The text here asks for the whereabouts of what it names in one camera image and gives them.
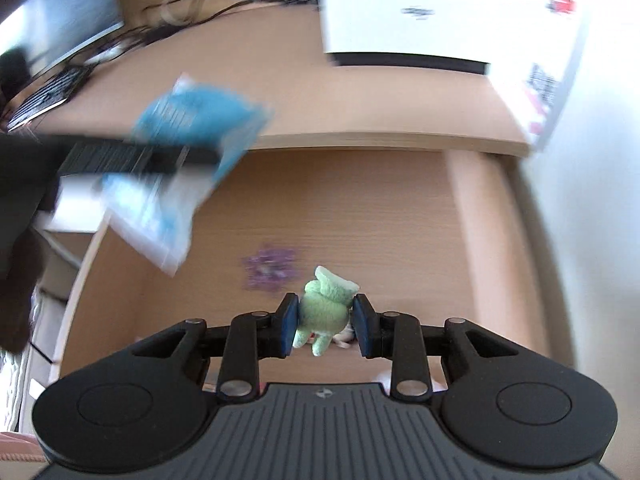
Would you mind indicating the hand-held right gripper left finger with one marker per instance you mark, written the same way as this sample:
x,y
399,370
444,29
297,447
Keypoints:
x,y
289,325

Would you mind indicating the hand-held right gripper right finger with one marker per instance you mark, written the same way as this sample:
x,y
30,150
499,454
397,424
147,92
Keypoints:
x,y
361,327

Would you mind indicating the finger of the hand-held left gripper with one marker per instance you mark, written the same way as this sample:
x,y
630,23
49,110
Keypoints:
x,y
140,160

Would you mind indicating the small pink white toy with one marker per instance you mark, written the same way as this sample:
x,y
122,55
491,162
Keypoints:
x,y
342,340

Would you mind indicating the light green plush toy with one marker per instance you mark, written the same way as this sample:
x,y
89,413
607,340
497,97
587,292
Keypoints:
x,y
325,310

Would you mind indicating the purple glitter trinket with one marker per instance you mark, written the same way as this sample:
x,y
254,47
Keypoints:
x,y
270,267

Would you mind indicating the blue tissue packet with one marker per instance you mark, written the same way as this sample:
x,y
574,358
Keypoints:
x,y
200,120

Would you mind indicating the wooden drawer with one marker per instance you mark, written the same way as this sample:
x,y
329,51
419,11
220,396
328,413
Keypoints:
x,y
350,210

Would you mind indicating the person's left hand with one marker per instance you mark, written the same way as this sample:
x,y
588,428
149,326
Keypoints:
x,y
20,295

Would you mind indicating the black keyboard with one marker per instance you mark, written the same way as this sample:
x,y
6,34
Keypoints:
x,y
47,95

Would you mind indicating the black computer monitor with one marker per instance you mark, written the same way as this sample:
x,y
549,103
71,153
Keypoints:
x,y
55,10

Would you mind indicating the person's pink garment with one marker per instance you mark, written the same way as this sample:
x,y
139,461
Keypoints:
x,y
17,447

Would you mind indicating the white appliance box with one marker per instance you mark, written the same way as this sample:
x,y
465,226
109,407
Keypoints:
x,y
425,10

